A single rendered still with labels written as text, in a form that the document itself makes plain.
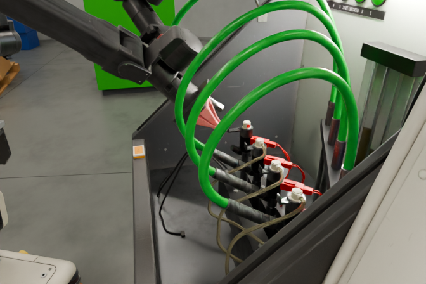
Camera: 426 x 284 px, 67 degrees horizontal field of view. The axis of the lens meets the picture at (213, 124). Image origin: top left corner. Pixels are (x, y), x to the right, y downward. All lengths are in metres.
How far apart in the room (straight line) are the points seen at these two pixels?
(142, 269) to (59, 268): 1.01
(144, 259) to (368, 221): 0.41
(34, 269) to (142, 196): 0.95
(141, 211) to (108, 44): 0.37
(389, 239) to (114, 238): 1.82
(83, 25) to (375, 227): 0.49
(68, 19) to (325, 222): 0.46
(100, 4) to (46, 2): 3.28
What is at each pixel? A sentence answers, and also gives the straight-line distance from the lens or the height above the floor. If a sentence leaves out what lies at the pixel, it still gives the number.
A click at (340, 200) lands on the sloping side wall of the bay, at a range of 0.42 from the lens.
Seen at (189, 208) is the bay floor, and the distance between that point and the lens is 0.92.
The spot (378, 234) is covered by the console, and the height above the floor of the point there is 1.19.
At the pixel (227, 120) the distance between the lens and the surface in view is 0.40.
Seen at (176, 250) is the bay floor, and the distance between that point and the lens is 0.82.
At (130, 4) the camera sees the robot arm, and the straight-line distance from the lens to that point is 0.81.
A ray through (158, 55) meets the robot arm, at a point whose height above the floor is 1.29.
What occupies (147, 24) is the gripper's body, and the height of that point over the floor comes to 1.31.
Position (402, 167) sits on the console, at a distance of 0.38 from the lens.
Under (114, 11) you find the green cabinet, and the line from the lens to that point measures 3.83.
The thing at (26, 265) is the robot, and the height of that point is 0.28.
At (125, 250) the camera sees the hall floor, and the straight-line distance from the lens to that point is 2.00.
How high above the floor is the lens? 1.44
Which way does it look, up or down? 27 degrees down
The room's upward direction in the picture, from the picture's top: straight up
